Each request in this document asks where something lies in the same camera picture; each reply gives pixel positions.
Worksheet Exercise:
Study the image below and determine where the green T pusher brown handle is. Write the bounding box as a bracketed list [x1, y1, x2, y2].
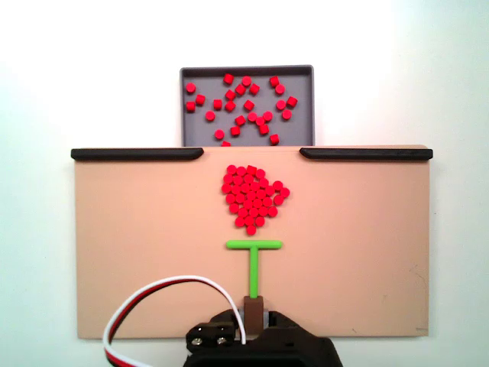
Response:
[225, 239, 283, 342]

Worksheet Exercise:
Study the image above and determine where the beige flat board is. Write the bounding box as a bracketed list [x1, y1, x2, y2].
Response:
[72, 144, 432, 340]

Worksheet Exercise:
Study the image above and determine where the grey shallow tray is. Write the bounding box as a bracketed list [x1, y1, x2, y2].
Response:
[179, 64, 316, 148]

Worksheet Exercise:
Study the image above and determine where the white red black servo cable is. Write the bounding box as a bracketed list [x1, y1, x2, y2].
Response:
[102, 274, 248, 367]

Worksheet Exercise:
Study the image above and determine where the black edge rail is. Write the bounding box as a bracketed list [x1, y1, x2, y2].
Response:
[70, 148, 205, 162]
[299, 147, 434, 161]

